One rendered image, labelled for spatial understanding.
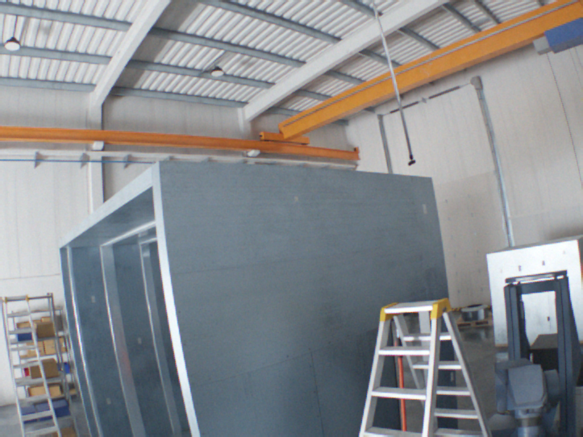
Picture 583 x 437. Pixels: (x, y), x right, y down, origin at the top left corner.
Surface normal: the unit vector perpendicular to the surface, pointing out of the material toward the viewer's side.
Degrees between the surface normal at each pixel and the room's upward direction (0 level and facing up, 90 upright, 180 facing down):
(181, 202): 90
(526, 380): 66
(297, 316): 90
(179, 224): 90
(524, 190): 90
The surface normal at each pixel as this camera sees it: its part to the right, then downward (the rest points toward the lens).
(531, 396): -0.44, -0.44
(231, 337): 0.66, -0.18
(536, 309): -0.73, 0.03
